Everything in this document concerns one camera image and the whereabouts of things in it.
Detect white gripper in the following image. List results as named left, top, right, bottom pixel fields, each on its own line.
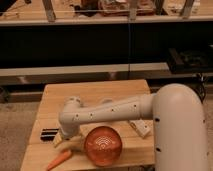
left=53, top=125, right=84, bottom=148

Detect black whiteboard eraser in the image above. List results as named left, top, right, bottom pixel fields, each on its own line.
left=40, top=128, right=58, bottom=141

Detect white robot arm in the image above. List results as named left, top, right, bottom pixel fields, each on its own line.
left=53, top=84, right=209, bottom=171

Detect orange toy carrot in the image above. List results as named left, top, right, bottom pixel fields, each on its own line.
left=46, top=150, right=72, bottom=171

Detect orange plastic colander bowl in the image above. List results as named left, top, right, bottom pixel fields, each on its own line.
left=84, top=126, right=123, bottom=167

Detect long wooden shelf rack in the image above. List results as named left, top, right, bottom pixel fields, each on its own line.
left=0, top=0, right=213, bottom=85

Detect black equipment on shelf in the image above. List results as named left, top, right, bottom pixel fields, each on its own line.
left=167, top=48, right=213, bottom=74

